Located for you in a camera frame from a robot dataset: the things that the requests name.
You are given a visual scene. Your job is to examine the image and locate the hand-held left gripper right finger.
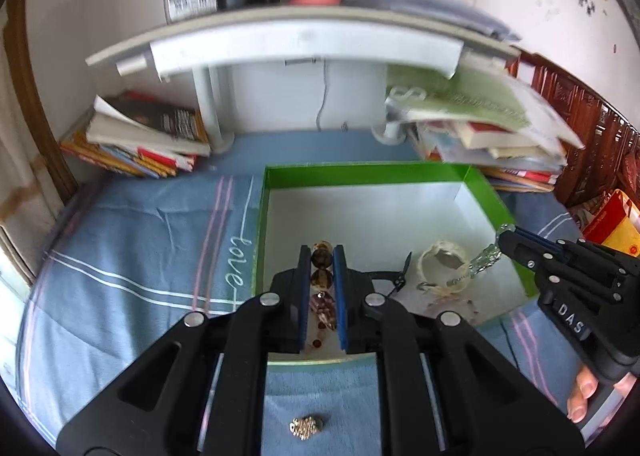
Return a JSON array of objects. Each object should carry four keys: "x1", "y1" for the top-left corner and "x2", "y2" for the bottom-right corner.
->
[{"x1": 334, "y1": 245, "x2": 586, "y2": 456}]

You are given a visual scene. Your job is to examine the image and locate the window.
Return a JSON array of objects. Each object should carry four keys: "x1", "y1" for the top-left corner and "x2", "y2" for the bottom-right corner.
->
[{"x1": 0, "y1": 256, "x2": 32, "y2": 387}]

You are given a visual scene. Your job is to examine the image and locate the pink crystal bracelet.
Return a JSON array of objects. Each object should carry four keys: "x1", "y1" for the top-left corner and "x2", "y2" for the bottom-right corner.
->
[{"x1": 452, "y1": 223, "x2": 516, "y2": 285}]

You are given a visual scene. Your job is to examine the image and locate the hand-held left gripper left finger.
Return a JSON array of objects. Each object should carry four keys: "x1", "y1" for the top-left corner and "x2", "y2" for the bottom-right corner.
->
[{"x1": 56, "y1": 245, "x2": 313, "y2": 456}]

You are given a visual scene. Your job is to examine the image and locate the gold rhinestone brooch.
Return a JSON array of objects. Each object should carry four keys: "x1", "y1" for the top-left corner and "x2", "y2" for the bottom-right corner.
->
[{"x1": 289, "y1": 415, "x2": 325, "y2": 441}]

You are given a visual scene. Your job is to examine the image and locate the white curved shelf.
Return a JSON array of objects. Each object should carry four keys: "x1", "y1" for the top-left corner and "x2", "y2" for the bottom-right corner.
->
[{"x1": 85, "y1": 3, "x2": 523, "y2": 154}]

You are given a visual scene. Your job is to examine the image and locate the brown bead bracelet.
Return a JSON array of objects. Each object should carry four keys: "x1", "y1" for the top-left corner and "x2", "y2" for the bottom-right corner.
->
[{"x1": 311, "y1": 239, "x2": 339, "y2": 349}]

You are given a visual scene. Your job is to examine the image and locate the beige curtain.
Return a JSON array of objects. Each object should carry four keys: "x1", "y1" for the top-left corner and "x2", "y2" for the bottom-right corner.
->
[{"x1": 0, "y1": 0, "x2": 76, "y2": 281}]

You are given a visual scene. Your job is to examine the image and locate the red wooden headboard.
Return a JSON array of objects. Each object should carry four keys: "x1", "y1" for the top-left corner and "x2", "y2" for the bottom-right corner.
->
[{"x1": 507, "y1": 48, "x2": 640, "y2": 209}]

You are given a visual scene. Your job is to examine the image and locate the yellow red bag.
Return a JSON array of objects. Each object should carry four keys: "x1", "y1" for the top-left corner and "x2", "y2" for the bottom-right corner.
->
[{"x1": 582, "y1": 189, "x2": 640, "y2": 257}]

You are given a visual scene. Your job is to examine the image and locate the small stack of books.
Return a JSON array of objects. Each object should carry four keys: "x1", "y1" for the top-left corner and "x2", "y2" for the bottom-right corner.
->
[{"x1": 59, "y1": 90, "x2": 212, "y2": 179}]

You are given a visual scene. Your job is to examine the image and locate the white wristwatch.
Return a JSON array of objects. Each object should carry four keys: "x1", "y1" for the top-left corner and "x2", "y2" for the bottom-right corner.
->
[{"x1": 416, "y1": 241, "x2": 474, "y2": 297}]

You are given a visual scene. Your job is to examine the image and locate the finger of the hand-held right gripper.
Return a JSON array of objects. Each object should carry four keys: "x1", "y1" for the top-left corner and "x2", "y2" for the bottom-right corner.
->
[
  {"x1": 497, "y1": 232, "x2": 557, "y2": 283},
  {"x1": 510, "y1": 227, "x2": 581, "y2": 257}
]

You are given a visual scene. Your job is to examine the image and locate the large stack of books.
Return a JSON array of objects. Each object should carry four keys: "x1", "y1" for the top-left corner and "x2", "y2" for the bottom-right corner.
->
[{"x1": 384, "y1": 63, "x2": 586, "y2": 193}]

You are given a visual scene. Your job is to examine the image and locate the blue striped bedsheet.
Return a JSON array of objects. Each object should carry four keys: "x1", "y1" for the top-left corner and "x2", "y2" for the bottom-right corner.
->
[{"x1": 15, "y1": 131, "x2": 601, "y2": 456}]

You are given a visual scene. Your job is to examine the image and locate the green cardboard box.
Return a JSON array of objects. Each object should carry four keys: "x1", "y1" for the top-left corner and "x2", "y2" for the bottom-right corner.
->
[{"x1": 252, "y1": 162, "x2": 541, "y2": 364}]

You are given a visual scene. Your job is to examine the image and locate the grey plastic folder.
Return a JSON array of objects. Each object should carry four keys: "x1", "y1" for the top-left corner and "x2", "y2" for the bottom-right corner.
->
[{"x1": 330, "y1": 0, "x2": 521, "y2": 42}]

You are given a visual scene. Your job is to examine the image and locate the black wristband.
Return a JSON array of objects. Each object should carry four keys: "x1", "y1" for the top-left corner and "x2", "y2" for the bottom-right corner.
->
[{"x1": 370, "y1": 252, "x2": 415, "y2": 295}]

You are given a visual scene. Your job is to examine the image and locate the person's right hand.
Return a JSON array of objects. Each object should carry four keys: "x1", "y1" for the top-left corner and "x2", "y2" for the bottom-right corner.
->
[{"x1": 567, "y1": 368, "x2": 640, "y2": 424}]

